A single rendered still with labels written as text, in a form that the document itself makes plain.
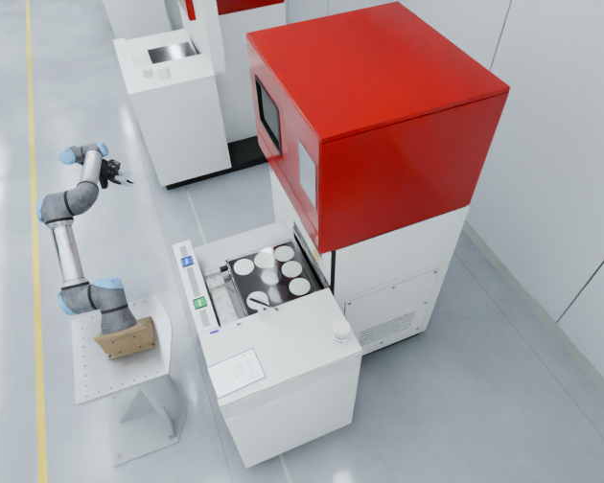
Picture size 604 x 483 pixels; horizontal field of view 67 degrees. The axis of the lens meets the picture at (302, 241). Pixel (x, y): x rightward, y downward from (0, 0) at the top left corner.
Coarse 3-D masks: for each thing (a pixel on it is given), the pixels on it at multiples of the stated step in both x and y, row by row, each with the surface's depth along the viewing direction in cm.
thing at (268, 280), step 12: (276, 264) 231; (240, 276) 227; (252, 276) 226; (264, 276) 226; (276, 276) 226; (300, 276) 226; (240, 288) 222; (252, 288) 222; (264, 288) 221; (276, 288) 221; (288, 288) 221; (312, 288) 221; (276, 300) 217; (288, 300) 217; (252, 312) 213
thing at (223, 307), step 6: (216, 276) 229; (222, 288) 224; (216, 294) 222; (222, 294) 222; (216, 300) 220; (222, 300) 220; (228, 300) 220; (216, 306) 218; (222, 306) 218; (228, 306) 218; (222, 312) 216; (228, 312) 216; (234, 312) 215; (222, 318) 214; (228, 318) 214
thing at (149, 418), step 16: (144, 384) 232; (160, 384) 239; (112, 400) 279; (128, 400) 278; (144, 400) 259; (160, 400) 248; (176, 400) 262; (112, 416) 272; (128, 416) 267; (144, 416) 272; (160, 416) 270; (176, 416) 270; (112, 432) 266; (128, 432) 266; (144, 432) 266; (160, 432) 265; (176, 432) 265; (112, 448) 260; (128, 448) 260; (144, 448) 260; (160, 448) 260
